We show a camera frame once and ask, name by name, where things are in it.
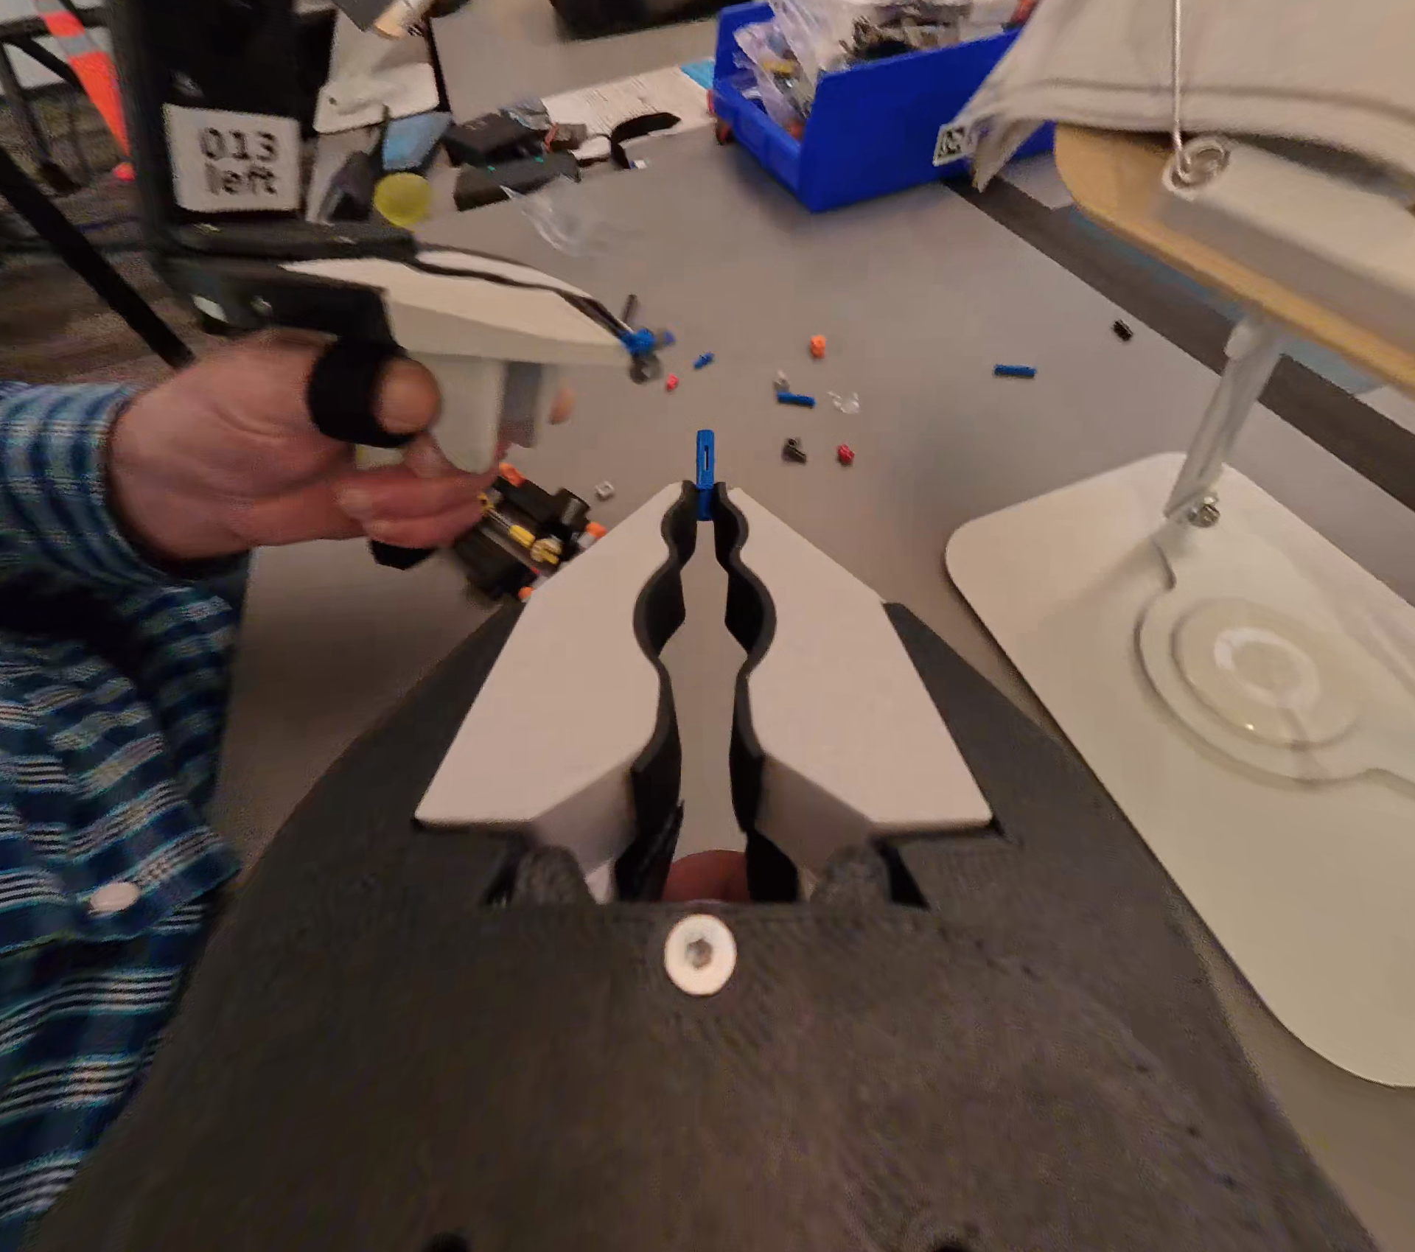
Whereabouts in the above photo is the clear plastic wrapper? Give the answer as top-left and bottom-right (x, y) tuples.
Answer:
(520, 186), (609, 260)

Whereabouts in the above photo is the blue bin with square tag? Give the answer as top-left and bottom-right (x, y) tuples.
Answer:
(710, 0), (1057, 215)

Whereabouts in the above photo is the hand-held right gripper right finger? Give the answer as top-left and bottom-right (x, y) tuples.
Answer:
(715, 481), (995, 903)

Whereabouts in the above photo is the white wooden book stand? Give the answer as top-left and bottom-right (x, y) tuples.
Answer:
(945, 0), (1415, 1090)

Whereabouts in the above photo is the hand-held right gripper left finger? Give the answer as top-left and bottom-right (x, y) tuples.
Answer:
(415, 481), (683, 903)

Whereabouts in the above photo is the person's plaid shirt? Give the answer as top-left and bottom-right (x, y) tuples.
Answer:
(0, 899), (223, 1244)

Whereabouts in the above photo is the person's left hand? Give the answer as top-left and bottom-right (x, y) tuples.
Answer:
(109, 334), (513, 563)

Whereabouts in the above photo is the person's left forearm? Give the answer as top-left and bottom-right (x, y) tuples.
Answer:
(0, 379), (251, 956)

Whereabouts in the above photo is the white paper sheet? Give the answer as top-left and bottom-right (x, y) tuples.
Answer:
(541, 70), (715, 138)

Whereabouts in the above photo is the black electronic device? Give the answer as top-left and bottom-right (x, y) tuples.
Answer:
(448, 114), (582, 209)

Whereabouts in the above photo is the black lego chassis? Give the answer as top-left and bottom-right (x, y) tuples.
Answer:
(451, 462), (609, 605)

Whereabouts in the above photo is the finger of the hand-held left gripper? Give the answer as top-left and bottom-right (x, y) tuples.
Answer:
(282, 261), (645, 477)
(412, 249), (630, 331)

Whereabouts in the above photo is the black strap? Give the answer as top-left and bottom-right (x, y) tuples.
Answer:
(608, 112), (682, 171)

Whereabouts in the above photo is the orange striped safety cone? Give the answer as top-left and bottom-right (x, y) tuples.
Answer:
(5, 0), (135, 181)

